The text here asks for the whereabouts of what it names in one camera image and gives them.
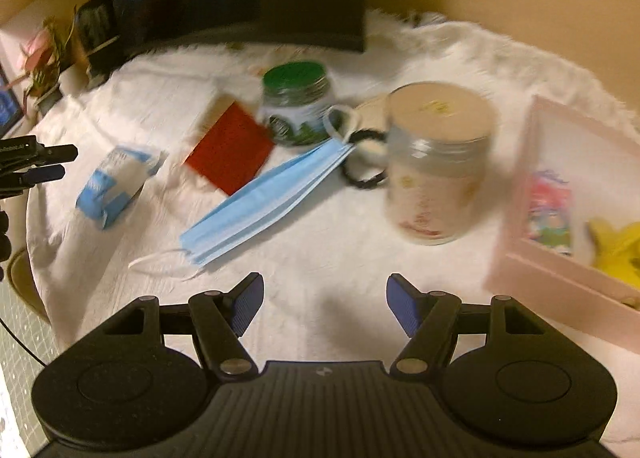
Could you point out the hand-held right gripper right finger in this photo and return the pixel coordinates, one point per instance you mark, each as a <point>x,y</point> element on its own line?
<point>402,307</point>

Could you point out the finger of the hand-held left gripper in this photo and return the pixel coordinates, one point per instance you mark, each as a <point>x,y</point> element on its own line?
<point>45,173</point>
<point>50,153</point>

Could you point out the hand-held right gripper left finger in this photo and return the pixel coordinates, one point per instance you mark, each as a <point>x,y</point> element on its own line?
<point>248,307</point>

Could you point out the laptop screen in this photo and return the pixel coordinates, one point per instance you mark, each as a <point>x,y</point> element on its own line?
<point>7,108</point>

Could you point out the blue white tissue pack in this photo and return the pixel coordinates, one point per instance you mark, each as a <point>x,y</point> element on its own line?
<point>115,183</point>

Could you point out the potted plant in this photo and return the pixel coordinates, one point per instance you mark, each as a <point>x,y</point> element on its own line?
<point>42,63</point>

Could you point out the white fluffy cloth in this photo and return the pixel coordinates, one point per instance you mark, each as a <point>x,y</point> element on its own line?
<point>325,258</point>

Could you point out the blue face mask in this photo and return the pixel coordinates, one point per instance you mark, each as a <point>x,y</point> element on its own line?
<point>260,198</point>

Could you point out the tan curved object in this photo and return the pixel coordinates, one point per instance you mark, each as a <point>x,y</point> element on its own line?
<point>22,283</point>

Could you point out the large jar with white lid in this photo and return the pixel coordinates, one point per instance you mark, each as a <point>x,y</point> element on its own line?
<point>435,178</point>

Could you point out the pink box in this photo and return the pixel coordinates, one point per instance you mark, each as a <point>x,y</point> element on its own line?
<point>540,288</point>

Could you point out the red booklet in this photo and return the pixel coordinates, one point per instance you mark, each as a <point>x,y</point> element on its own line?
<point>230,148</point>

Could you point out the colourful packet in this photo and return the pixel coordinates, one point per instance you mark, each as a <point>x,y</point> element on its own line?
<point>547,213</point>

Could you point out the green cutting mat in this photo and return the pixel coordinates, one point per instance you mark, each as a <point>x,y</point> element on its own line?
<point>17,363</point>

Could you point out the green lid jar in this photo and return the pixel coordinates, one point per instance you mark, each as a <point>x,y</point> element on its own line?
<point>295,103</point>

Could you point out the yellow plush toy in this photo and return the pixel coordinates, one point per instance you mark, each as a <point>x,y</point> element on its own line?
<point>617,248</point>

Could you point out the black picture frame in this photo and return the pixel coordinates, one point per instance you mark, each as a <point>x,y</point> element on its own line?
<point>100,28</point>

